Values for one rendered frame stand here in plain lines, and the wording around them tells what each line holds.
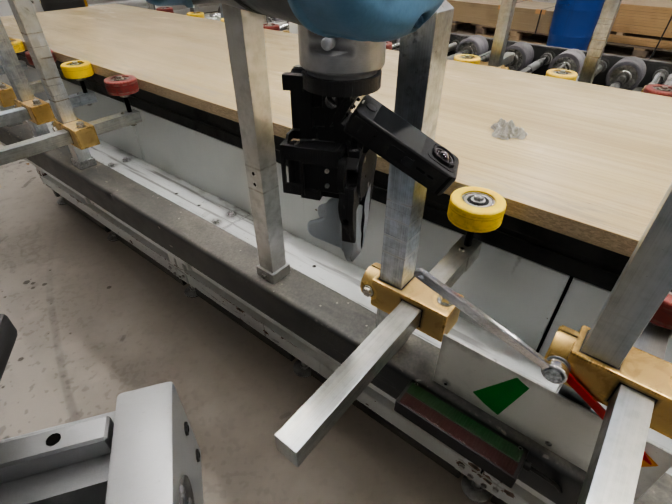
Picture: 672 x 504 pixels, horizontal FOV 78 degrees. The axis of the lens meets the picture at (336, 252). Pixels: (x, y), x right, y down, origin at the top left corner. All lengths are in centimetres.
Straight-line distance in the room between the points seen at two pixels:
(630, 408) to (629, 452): 5
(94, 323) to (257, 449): 87
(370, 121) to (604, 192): 47
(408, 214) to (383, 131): 14
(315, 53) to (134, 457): 31
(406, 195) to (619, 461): 32
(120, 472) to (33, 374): 157
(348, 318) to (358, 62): 45
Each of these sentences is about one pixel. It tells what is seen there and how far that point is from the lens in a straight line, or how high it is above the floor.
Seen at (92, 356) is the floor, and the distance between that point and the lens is 178.
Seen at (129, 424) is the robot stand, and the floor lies 99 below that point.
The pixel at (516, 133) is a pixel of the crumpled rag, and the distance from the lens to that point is 91.
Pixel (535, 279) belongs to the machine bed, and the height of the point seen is 77.
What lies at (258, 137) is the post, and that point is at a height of 98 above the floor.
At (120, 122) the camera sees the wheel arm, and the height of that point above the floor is 80.
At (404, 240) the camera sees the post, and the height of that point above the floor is 91.
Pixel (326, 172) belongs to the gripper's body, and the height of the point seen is 104.
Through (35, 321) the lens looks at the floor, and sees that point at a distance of 204.
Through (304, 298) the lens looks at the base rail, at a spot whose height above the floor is 70.
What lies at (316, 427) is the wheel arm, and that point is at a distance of 45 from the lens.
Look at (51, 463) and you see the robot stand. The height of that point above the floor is 99.
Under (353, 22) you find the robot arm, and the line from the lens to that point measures 18.
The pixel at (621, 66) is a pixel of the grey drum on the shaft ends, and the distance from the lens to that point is 190.
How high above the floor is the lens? 122
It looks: 38 degrees down
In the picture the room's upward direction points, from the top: straight up
